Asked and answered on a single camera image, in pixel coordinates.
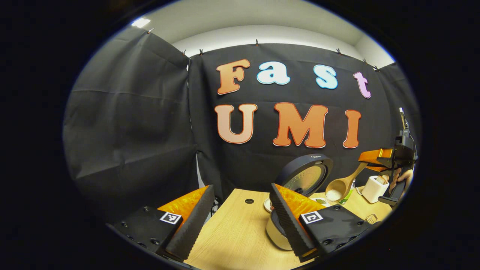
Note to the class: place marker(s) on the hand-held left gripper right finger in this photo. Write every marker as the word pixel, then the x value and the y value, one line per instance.
pixel 287 225

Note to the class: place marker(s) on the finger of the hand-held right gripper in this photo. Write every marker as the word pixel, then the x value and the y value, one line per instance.
pixel 375 155
pixel 379 168

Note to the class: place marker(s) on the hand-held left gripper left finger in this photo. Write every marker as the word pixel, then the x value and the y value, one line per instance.
pixel 193 225

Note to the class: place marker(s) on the wooden spoon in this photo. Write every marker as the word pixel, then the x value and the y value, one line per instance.
pixel 337 187

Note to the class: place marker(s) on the dark grey rice cooker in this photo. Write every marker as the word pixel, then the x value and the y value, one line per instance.
pixel 303 176

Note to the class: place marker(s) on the toast bread slice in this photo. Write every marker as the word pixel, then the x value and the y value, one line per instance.
pixel 382 179

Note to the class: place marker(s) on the white toaster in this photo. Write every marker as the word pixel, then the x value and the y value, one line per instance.
pixel 371 191

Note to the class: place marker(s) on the small round red bean dish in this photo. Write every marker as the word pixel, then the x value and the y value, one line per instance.
pixel 267 205

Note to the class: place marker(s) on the white divided bean dish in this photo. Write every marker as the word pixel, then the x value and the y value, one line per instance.
pixel 320 201

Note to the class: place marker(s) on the green label drink bottle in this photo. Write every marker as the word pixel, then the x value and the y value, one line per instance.
pixel 348 197

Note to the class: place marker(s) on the black backdrop cloth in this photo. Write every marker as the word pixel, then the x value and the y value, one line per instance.
pixel 150 123

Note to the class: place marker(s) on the row of backdrop clips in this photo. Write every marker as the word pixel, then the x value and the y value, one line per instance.
pixel 257 42

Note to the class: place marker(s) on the ceiling light panel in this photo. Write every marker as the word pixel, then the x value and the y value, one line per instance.
pixel 140 22

